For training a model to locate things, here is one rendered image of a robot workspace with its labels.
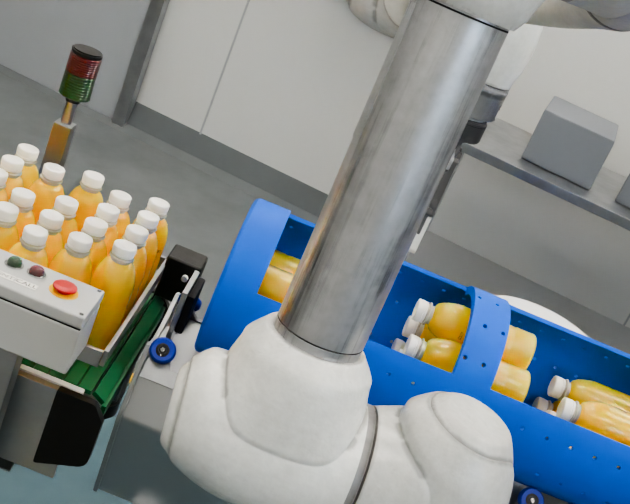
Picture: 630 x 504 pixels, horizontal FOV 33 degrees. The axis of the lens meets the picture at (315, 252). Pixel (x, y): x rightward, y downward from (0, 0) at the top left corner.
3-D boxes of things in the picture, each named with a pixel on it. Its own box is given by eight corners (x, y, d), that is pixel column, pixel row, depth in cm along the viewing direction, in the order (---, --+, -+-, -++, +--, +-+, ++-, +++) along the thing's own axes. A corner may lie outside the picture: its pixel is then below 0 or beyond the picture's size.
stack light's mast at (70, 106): (75, 132, 211) (98, 59, 205) (45, 120, 211) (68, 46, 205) (85, 124, 217) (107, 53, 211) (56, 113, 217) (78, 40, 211)
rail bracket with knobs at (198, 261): (182, 318, 204) (199, 273, 200) (147, 304, 203) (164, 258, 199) (193, 297, 213) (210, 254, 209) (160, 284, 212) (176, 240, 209)
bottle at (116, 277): (69, 355, 176) (102, 261, 170) (69, 333, 183) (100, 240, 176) (110, 364, 179) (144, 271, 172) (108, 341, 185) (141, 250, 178)
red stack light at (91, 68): (91, 82, 207) (97, 64, 206) (60, 69, 207) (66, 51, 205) (101, 75, 213) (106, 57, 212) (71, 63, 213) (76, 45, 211)
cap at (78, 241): (60, 246, 169) (63, 236, 168) (75, 241, 173) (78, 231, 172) (79, 257, 168) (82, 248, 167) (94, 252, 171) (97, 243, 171)
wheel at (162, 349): (180, 342, 177) (180, 344, 179) (155, 332, 177) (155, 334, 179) (169, 367, 176) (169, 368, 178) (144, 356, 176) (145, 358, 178)
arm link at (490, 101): (508, 83, 165) (491, 118, 167) (454, 61, 165) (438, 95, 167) (511, 96, 157) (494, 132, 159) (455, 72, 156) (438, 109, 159)
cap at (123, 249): (110, 259, 171) (114, 250, 171) (109, 248, 175) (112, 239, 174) (134, 265, 173) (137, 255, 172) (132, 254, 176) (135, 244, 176)
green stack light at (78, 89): (83, 105, 209) (91, 82, 207) (53, 92, 209) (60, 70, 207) (93, 98, 215) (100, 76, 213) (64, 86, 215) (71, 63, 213)
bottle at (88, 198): (48, 278, 196) (77, 191, 189) (41, 259, 202) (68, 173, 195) (85, 282, 200) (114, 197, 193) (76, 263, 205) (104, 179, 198)
